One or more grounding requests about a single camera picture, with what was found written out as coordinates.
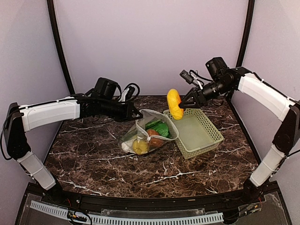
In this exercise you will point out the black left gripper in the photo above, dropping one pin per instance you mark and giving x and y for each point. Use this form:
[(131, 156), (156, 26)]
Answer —
[(124, 116)]

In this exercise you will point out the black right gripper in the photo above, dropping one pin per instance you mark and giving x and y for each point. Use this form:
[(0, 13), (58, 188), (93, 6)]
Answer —
[(192, 93)]

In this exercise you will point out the green cucumber toy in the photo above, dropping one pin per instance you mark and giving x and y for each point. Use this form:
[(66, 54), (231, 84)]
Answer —
[(151, 124)]

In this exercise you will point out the clear zip top bag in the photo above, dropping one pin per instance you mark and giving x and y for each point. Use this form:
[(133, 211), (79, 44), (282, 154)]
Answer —
[(138, 131)]

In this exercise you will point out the green bok choy toy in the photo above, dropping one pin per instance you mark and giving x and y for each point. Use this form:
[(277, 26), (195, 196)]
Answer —
[(162, 129)]

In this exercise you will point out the yellow round bun toy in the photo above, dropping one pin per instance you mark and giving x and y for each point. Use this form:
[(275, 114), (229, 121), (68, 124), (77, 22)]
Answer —
[(140, 147)]

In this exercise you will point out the brown potato toy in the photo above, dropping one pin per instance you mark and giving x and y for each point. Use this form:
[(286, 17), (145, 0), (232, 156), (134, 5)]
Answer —
[(154, 142)]

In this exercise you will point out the beige plastic basket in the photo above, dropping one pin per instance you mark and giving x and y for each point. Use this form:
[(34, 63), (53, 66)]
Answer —
[(197, 134)]

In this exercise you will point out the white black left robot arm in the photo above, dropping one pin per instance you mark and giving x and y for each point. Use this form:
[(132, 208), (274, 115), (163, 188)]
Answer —
[(22, 119)]

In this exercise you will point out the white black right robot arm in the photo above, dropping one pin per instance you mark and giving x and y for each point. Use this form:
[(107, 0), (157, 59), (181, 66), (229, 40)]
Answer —
[(284, 110)]

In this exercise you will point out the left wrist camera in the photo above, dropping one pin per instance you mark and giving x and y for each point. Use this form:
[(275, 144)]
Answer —
[(130, 93)]

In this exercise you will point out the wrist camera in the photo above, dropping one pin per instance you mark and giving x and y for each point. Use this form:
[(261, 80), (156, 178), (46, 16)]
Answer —
[(130, 93), (191, 78)]

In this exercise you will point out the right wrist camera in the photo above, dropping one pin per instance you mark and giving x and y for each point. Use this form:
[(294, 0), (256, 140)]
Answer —
[(191, 78)]

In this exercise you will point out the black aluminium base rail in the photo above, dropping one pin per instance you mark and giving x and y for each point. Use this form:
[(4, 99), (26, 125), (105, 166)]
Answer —
[(270, 199)]

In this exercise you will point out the grey slotted cable duct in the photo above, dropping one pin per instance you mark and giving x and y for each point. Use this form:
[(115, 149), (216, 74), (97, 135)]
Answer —
[(121, 217)]

